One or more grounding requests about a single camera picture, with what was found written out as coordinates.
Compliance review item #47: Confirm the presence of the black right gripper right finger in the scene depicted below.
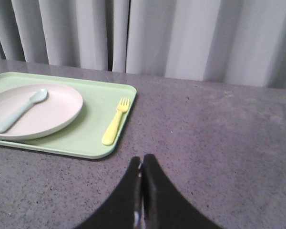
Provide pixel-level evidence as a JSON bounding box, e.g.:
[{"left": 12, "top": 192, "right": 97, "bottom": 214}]
[{"left": 143, "top": 154, "right": 220, "bottom": 229}]

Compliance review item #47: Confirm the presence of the grey pleated curtain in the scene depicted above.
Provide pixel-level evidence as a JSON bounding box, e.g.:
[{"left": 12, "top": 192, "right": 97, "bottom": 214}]
[{"left": 0, "top": 0, "right": 286, "bottom": 88}]

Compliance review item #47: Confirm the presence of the beige round plate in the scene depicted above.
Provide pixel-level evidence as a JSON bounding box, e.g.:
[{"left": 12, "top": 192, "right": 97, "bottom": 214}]
[{"left": 0, "top": 83, "right": 83, "bottom": 140}]

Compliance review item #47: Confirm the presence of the light blue plastic spoon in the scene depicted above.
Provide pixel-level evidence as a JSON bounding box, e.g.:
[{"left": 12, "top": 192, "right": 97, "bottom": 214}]
[{"left": 0, "top": 89, "right": 48, "bottom": 134}]

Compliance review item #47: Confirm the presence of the light green plastic tray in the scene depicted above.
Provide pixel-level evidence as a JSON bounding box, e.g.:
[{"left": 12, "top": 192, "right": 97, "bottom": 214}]
[{"left": 0, "top": 72, "right": 136, "bottom": 159}]

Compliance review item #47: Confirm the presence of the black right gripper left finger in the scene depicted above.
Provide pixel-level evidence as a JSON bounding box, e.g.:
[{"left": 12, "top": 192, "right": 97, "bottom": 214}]
[{"left": 76, "top": 156, "right": 142, "bottom": 229}]

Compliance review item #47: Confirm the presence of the yellow plastic fork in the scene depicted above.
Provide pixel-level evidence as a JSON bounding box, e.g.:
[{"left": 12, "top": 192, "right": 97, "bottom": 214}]
[{"left": 101, "top": 97, "right": 130, "bottom": 146}]

